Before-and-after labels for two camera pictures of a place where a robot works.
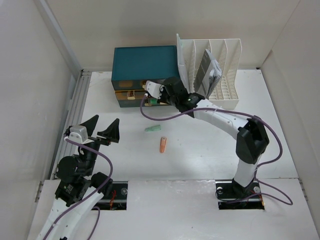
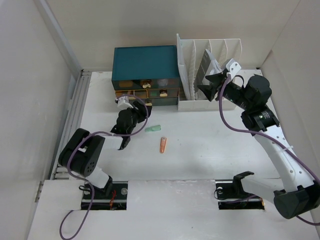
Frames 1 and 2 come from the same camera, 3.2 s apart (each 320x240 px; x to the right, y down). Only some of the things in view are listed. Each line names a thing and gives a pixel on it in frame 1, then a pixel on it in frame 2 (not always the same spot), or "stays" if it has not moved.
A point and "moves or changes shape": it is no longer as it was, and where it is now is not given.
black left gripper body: [90, 156] to [134, 115]
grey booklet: [208, 75] stays
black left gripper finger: [112, 132] to [144, 111]
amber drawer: [161, 103] moves or changes shape
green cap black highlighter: [153, 101] moves or changes shape
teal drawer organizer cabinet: [132, 67] stays
